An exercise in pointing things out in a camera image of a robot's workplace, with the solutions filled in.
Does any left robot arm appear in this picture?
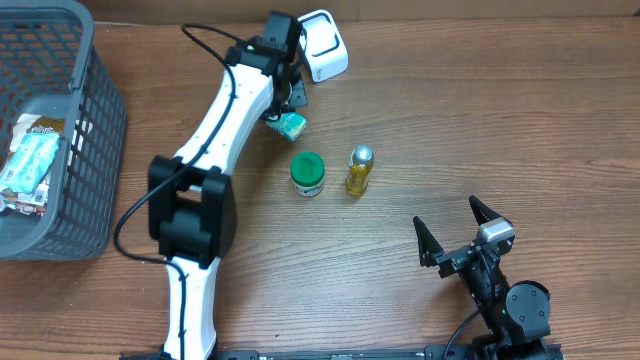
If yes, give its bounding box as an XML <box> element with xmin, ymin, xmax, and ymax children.
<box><xmin>148</xmin><ymin>12</ymin><xmax>307</xmax><ymax>359</ymax></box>

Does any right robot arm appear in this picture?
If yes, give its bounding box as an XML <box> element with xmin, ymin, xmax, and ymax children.
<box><xmin>413</xmin><ymin>195</ymin><xmax>562</xmax><ymax>359</ymax></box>

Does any mint green snack packet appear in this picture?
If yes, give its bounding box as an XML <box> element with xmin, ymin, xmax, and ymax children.
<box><xmin>1</xmin><ymin>131</ymin><xmax>60</xmax><ymax>194</ymax></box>

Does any white barcode scanner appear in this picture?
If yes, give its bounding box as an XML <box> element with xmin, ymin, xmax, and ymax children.
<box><xmin>297</xmin><ymin>9</ymin><xmax>349</xmax><ymax>83</ymax></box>

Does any brown nut pouch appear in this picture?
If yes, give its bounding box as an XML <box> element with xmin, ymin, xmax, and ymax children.
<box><xmin>1</xmin><ymin>114</ymin><xmax>65</xmax><ymax>217</ymax></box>

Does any green lid jar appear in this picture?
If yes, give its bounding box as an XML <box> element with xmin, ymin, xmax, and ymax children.
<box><xmin>290</xmin><ymin>152</ymin><xmax>325</xmax><ymax>197</ymax></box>

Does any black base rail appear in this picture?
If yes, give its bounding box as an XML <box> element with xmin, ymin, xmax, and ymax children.
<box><xmin>119</xmin><ymin>345</ymin><xmax>565</xmax><ymax>360</ymax></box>

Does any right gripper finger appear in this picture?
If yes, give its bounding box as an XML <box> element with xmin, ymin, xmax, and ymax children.
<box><xmin>413</xmin><ymin>216</ymin><xmax>444</xmax><ymax>267</ymax></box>
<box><xmin>469</xmin><ymin>195</ymin><xmax>501</xmax><ymax>225</ymax></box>

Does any grey plastic shopping basket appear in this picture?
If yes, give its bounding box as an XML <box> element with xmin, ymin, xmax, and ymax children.
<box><xmin>1</xmin><ymin>1</ymin><xmax>128</xmax><ymax>261</ymax></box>

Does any small teal tissue pack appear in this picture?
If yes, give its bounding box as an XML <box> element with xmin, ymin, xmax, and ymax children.
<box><xmin>266</xmin><ymin>112</ymin><xmax>307</xmax><ymax>142</ymax></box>

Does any yellow drink bottle silver cap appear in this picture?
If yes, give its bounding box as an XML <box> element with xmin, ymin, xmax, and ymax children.
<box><xmin>345</xmin><ymin>144</ymin><xmax>374</xmax><ymax>196</ymax></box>

